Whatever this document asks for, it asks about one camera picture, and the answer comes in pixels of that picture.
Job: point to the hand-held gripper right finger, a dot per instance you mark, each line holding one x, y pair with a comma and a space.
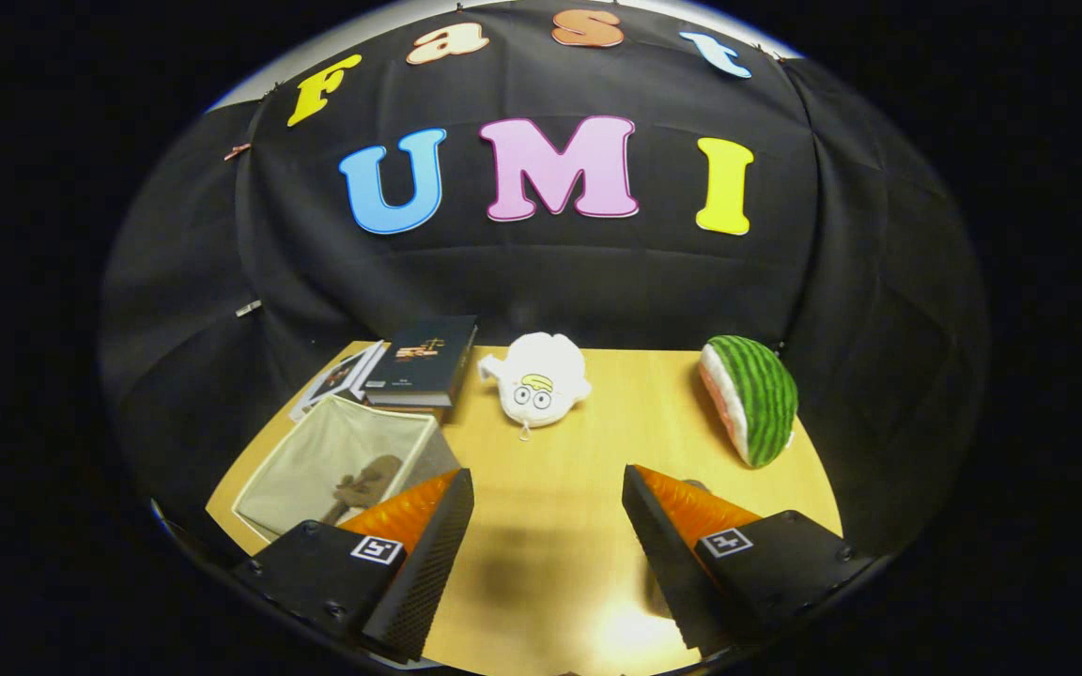
672, 573

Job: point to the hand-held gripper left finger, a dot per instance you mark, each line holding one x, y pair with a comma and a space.
424, 573

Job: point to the brown fuzzy shoe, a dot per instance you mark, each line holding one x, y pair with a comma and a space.
697, 486
367, 479

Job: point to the grey fabric storage box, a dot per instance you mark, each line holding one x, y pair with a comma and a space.
316, 460

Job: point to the watermelon slice plush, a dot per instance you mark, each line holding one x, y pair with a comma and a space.
766, 394

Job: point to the dark hardcover book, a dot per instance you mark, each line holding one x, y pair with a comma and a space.
424, 361

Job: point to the white plush toy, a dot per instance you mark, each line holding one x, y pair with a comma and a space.
541, 376

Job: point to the black backdrop cloth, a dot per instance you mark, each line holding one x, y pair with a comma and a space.
541, 282

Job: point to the white clip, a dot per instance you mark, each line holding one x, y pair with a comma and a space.
248, 308

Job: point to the red clip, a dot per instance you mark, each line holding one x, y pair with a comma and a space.
237, 150

